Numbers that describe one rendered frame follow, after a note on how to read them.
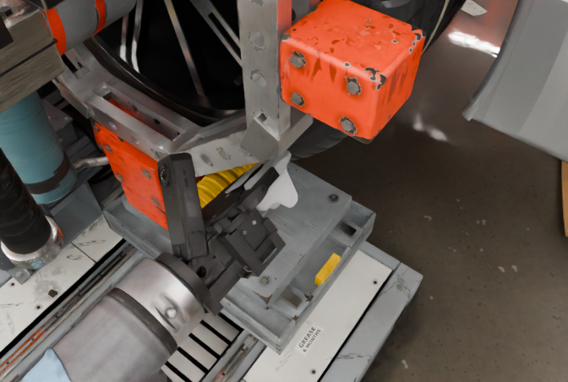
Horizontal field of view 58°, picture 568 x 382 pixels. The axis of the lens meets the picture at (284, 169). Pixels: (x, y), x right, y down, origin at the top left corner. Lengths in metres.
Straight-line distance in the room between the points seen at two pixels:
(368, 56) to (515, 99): 0.18
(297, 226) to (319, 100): 0.67
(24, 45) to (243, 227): 0.32
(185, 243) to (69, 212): 0.83
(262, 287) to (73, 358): 0.54
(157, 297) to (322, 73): 0.27
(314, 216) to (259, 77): 0.65
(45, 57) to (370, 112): 0.22
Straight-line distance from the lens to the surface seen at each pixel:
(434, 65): 1.82
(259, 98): 0.47
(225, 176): 0.75
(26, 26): 0.35
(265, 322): 1.06
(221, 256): 0.58
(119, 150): 0.78
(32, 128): 0.76
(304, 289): 1.09
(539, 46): 0.49
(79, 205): 1.36
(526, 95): 0.52
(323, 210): 1.09
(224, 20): 0.62
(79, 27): 0.54
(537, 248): 1.45
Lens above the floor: 1.13
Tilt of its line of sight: 51 degrees down
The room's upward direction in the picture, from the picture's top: straight up
